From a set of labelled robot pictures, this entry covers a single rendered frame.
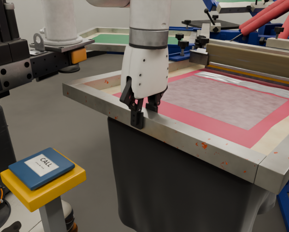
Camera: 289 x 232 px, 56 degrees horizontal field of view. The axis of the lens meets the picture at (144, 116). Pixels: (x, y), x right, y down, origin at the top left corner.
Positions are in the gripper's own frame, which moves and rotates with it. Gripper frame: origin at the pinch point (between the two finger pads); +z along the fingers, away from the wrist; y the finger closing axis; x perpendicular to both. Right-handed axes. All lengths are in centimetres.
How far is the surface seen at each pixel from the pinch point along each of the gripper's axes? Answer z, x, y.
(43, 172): 9.9, -9.2, 19.6
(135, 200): 36.5, -10.5, -10.2
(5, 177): 12.1, -15.6, 24.6
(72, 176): 11.3, -5.7, 15.1
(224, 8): -18, -59, -147
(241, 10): -18, -53, -160
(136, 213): 43.1, -11.1, -11.3
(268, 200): 33, 21, -37
